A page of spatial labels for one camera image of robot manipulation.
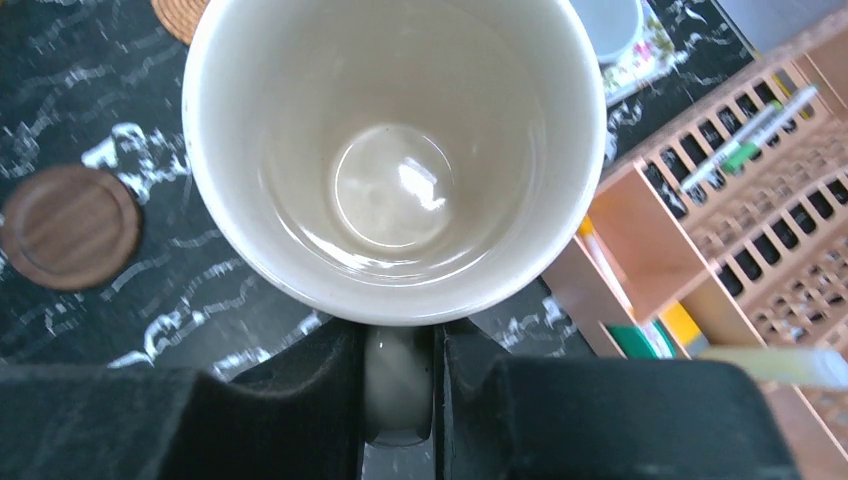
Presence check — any green white marker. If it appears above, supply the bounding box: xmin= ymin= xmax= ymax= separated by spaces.
xmin=678 ymin=84 xmax=818 ymax=193

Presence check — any floral serving tray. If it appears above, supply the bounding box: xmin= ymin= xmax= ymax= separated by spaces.
xmin=601 ymin=1 xmax=675 ymax=106

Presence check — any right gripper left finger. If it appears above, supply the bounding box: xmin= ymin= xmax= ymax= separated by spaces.
xmin=1 ymin=320 xmax=365 ymax=479

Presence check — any small light blue mug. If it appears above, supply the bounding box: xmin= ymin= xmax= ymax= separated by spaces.
xmin=570 ymin=0 xmax=644 ymax=65

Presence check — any dark walnut round coaster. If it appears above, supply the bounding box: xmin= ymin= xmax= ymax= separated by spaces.
xmin=1 ymin=165 xmax=143 ymax=291

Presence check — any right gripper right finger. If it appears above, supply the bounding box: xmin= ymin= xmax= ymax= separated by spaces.
xmin=435 ymin=320 xmax=800 ymax=479

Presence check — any woven rattan coaster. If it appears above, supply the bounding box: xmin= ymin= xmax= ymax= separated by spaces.
xmin=151 ymin=0 xmax=209 ymax=45

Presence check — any beige mug with number three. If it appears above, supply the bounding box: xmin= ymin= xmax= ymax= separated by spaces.
xmin=182 ymin=1 xmax=606 ymax=446

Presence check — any green eraser block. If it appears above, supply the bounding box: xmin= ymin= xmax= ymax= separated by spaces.
xmin=607 ymin=321 xmax=675 ymax=359

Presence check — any peach desk file organizer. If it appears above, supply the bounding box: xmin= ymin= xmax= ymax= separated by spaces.
xmin=541 ymin=6 xmax=848 ymax=480

